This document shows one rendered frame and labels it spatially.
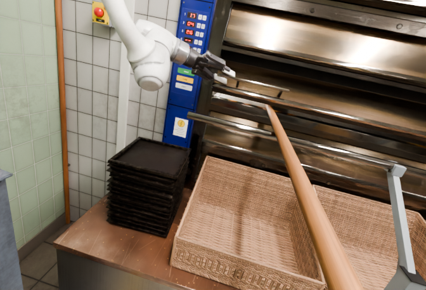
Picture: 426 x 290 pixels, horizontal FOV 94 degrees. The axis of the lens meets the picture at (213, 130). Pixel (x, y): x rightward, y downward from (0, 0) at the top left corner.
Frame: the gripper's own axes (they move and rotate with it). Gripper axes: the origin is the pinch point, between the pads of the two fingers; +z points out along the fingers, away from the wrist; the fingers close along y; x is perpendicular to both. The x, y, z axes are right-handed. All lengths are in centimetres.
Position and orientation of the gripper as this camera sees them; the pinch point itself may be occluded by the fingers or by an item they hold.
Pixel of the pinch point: (225, 75)
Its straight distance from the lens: 94.4
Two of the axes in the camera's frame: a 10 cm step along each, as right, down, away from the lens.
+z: 8.3, 2.7, 4.9
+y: -5.6, 3.5, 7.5
